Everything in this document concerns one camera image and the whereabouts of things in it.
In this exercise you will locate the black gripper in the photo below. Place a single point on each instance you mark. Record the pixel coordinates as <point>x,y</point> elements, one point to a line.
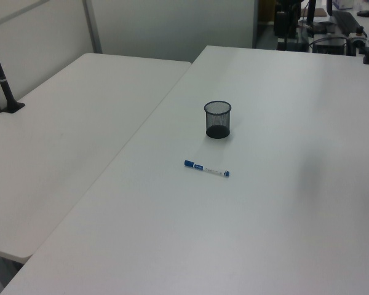
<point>282,23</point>

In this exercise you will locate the blue and white marker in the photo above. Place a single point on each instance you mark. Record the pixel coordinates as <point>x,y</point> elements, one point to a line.
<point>208,168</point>

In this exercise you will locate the thin black pole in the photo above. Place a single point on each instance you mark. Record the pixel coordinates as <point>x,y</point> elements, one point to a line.
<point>311,10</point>

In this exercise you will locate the black control box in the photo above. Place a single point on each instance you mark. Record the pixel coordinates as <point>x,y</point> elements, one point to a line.
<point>329,45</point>

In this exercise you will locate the brown board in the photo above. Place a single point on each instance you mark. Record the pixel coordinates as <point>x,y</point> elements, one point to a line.
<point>319,12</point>

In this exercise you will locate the black keyboard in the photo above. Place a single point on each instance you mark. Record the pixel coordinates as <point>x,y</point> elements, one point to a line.
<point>346,21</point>

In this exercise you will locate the white and blue box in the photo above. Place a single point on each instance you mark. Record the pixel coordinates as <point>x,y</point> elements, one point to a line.
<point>342,3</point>

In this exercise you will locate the grey emergency stop box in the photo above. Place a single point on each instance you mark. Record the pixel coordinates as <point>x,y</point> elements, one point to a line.
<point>358,38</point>

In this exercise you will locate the black computer mouse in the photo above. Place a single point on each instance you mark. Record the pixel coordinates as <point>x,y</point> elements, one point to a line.
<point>364,13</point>

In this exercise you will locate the black mesh pen cup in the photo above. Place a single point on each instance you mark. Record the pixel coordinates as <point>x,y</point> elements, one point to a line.
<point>217,121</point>

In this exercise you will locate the grey aluminium partition post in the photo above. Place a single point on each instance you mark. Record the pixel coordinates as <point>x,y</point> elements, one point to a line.
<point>93,26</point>

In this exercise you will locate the black camera stand flat base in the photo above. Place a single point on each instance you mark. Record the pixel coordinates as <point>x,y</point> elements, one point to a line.
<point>2,80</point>

